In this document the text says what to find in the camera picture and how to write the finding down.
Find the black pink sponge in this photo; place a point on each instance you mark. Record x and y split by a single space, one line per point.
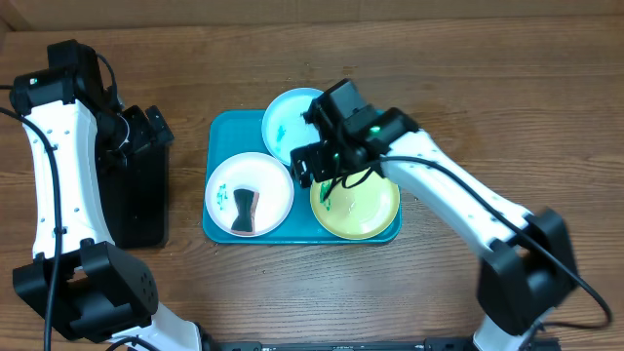
246 203

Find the white plate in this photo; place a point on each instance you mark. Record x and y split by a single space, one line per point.
260 173

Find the teal plastic tray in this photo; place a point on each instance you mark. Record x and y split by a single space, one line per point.
238 131

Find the light blue plate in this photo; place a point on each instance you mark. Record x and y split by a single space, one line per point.
283 126

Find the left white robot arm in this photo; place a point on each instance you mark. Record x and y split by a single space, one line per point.
79 281

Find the black rectangular water tray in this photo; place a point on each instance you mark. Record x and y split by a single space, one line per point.
134 193

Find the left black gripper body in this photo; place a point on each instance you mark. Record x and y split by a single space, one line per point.
130 137

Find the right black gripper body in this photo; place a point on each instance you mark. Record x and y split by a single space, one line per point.
322 161

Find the green rimmed yellow plate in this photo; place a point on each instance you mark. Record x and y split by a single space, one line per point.
364 208

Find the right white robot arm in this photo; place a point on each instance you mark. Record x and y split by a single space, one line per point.
527 261

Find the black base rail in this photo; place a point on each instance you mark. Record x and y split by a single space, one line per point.
429 344

